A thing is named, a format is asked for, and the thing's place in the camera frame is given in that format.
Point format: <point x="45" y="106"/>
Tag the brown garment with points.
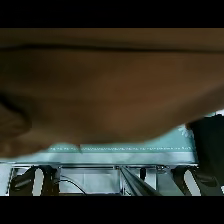
<point x="110" y="93"/>

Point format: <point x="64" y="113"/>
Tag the silver frame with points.
<point x="136" y="185"/>

